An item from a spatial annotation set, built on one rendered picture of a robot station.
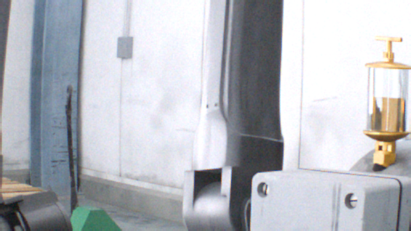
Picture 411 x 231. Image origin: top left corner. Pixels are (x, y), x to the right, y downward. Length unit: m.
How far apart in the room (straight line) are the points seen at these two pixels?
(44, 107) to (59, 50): 0.65
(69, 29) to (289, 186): 8.64
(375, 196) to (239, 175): 0.34
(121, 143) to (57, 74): 0.89
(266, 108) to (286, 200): 0.34
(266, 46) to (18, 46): 8.50
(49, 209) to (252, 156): 0.42
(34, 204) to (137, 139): 7.50
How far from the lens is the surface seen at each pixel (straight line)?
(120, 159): 8.89
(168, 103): 8.37
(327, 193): 0.51
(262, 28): 0.87
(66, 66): 9.14
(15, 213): 1.20
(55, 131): 9.10
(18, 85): 9.36
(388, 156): 0.58
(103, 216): 6.30
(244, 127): 0.84
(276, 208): 0.53
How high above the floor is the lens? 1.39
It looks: 3 degrees down
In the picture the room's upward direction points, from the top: 2 degrees clockwise
